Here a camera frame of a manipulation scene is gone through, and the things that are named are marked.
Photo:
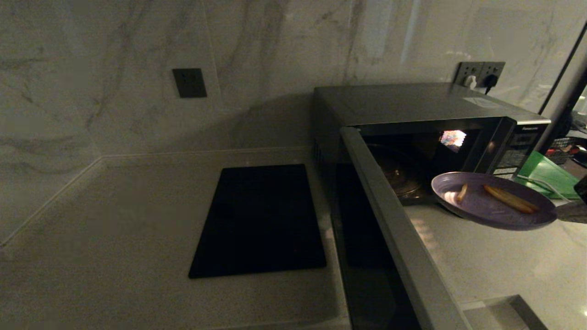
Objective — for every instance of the glass microwave turntable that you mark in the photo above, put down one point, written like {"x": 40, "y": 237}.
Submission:
{"x": 399, "y": 176}

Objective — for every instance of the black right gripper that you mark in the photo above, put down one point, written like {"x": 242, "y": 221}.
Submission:
{"x": 582, "y": 190}

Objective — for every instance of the black power plug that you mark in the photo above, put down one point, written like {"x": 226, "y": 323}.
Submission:
{"x": 491, "y": 81}

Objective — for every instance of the white power plug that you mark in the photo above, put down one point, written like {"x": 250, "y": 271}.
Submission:
{"x": 470, "y": 82}

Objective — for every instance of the black glass induction cooktop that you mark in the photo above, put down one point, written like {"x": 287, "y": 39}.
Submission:
{"x": 261, "y": 220}

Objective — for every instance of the purple plastic plate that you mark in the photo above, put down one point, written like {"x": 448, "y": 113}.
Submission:
{"x": 486, "y": 208}

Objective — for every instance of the dark grey single wall socket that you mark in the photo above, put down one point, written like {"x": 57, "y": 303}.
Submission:
{"x": 189, "y": 82}

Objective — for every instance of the silver black microwave oven body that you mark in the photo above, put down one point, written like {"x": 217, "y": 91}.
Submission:
{"x": 412, "y": 101}

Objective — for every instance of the green plastic cutting board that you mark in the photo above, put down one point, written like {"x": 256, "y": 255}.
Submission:
{"x": 545, "y": 172}

